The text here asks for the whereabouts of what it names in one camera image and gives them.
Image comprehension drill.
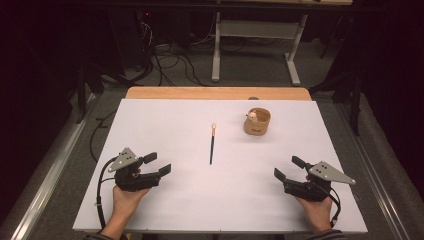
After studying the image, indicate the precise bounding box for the round wooden cup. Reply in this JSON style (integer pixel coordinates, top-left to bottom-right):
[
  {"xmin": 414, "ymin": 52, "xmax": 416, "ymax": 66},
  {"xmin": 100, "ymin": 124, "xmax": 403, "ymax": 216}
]
[{"xmin": 243, "ymin": 107, "xmax": 272, "ymax": 137}]

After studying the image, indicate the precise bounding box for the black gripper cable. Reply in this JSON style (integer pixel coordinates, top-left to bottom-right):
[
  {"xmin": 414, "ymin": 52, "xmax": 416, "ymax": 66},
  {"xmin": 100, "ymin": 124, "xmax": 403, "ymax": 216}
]
[
  {"xmin": 96, "ymin": 156, "xmax": 118, "ymax": 231},
  {"xmin": 319, "ymin": 184, "xmax": 343, "ymax": 230}
]

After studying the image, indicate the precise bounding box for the black floor cable bundle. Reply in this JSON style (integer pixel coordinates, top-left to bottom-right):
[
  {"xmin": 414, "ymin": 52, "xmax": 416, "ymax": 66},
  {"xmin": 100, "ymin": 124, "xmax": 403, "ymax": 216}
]
[{"xmin": 150, "ymin": 42, "xmax": 209, "ymax": 88}]

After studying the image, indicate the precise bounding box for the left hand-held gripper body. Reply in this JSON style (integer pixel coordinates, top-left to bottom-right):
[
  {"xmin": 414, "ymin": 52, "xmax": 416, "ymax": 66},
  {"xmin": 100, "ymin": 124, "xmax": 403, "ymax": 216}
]
[{"xmin": 107, "ymin": 147, "xmax": 161, "ymax": 193}]

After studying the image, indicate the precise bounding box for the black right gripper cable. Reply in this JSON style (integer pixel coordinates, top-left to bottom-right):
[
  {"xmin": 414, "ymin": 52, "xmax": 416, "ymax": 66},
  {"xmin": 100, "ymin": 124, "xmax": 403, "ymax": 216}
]
[{"xmin": 319, "ymin": 184, "xmax": 343, "ymax": 230}]

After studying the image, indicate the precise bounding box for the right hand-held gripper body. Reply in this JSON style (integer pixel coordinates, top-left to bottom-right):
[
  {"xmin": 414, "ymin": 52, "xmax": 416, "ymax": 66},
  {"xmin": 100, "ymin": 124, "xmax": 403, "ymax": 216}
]
[{"xmin": 283, "ymin": 160, "xmax": 357, "ymax": 203}]

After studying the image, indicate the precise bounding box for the aluminium rail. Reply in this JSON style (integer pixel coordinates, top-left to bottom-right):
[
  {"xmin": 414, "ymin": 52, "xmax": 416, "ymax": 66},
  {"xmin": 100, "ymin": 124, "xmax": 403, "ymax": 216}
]
[
  {"xmin": 335, "ymin": 102, "xmax": 414, "ymax": 240},
  {"xmin": 0, "ymin": 93, "xmax": 98, "ymax": 240}
]

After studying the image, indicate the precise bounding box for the person's right hand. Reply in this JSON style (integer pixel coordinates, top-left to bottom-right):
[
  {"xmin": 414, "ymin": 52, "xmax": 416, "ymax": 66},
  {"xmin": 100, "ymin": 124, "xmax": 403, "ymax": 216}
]
[{"xmin": 294, "ymin": 196, "xmax": 334, "ymax": 234}]

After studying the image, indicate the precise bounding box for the person's left hand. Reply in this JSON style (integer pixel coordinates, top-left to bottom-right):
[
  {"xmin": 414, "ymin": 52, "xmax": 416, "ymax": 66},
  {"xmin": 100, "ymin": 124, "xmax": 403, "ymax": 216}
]
[{"xmin": 112, "ymin": 185, "xmax": 151, "ymax": 218}]

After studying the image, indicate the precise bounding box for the makeup brush with black handle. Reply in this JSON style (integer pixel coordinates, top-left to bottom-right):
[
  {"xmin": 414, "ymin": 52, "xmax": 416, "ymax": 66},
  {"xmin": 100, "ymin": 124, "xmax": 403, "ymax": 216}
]
[{"xmin": 209, "ymin": 123, "xmax": 218, "ymax": 166}]

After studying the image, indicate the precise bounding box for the white board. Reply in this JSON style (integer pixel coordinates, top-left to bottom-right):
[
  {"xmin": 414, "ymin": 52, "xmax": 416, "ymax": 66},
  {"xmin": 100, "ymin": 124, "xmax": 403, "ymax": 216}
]
[{"xmin": 72, "ymin": 98, "xmax": 368, "ymax": 234}]

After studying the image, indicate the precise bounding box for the black metal stand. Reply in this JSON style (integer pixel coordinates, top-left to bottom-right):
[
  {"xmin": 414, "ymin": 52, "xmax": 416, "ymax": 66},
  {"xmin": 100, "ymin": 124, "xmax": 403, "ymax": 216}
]
[
  {"xmin": 309, "ymin": 16, "xmax": 365, "ymax": 137},
  {"xmin": 73, "ymin": 62, "xmax": 135, "ymax": 125}
]

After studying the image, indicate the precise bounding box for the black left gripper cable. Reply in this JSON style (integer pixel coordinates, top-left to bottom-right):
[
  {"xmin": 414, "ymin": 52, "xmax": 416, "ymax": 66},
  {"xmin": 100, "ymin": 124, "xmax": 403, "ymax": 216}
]
[{"xmin": 96, "ymin": 156, "xmax": 118, "ymax": 231}]

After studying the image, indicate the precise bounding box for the white desk frame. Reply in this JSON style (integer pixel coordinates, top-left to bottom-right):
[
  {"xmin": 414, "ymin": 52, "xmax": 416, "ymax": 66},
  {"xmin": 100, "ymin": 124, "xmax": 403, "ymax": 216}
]
[{"xmin": 211, "ymin": 0, "xmax": 354, "ymax": 87}]

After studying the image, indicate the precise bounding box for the black computer tower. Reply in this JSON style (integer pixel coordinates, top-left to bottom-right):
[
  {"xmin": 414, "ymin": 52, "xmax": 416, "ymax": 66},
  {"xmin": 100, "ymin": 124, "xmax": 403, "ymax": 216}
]
[{"xmin": 109, "ymin": 9, "xmax": 155, "ymax": 72}]

